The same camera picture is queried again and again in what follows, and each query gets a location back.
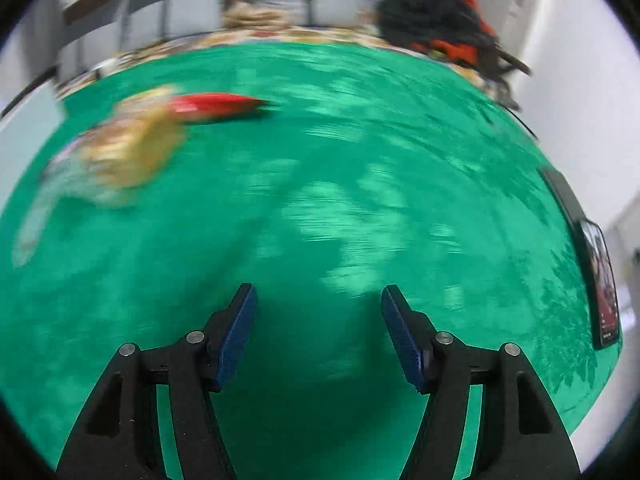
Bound black smartphone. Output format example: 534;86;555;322
580;219;622;351

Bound clear bread packet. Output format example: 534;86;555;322
12;84;188;268

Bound orange garment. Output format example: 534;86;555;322
425;0;493;63

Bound beige folded cloth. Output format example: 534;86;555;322
220;2;288;31

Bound black jacket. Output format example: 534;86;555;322
375;0;501;56

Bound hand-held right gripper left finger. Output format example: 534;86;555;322
56;282;258;480

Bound red snack packet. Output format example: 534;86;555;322
167;91;281;125

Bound black flat device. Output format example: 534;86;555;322
539;166;583;226

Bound green patterned tablecloth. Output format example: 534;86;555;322
0;42;626;471

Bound grey cushion with strap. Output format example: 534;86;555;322
165;0;228;41
57;0;168;78

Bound black folding chair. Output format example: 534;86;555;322
480;42;533;111

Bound white cardboard box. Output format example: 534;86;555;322
0;85;67;133

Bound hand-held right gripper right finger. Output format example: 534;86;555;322
381;284;582;480

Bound floral bedsheet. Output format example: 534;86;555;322
57;25;481;91

